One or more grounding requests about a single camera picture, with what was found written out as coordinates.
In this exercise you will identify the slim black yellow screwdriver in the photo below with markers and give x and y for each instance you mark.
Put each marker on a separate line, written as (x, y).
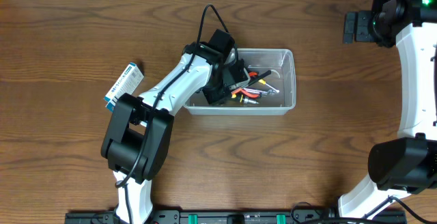
(268, 84)

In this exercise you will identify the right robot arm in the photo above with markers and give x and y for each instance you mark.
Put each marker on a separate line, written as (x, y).
(406, 165)

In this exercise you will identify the small black orange hammer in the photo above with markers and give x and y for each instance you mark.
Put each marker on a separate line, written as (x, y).
(252, 80)

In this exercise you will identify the white blue cardboard box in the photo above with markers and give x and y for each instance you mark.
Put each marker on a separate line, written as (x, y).
(127, 82)

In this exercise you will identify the red handled pliers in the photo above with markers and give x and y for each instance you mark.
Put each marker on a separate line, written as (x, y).
(241, 90)

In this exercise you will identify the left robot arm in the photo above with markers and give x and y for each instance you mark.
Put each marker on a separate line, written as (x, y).
(138, 135)

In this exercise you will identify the clear plastic container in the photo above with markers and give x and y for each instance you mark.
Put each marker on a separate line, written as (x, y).
(283, 78)

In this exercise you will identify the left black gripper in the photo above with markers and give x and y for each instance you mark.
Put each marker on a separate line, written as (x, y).
(215, 97)

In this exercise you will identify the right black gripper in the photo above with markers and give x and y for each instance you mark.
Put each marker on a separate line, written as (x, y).
(362, 32)

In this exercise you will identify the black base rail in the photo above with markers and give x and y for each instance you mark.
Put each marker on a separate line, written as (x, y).
(177, 217)

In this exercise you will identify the stubby yellow black screwdriver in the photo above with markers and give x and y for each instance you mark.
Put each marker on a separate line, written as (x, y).
(241, 98)

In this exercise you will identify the silver wrench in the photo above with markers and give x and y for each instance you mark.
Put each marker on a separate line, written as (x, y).
(259, 92)

